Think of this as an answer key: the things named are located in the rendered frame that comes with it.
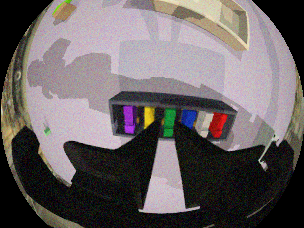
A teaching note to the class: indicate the yellow fuse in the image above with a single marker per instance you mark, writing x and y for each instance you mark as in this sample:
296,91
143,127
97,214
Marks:
148,115

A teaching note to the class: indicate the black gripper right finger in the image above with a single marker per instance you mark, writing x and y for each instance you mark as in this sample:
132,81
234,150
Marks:
204,165

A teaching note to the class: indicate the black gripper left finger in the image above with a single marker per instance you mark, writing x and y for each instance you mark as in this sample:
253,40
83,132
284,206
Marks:
131,163

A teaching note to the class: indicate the blue fuse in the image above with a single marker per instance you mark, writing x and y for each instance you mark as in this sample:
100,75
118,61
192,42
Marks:
188,117

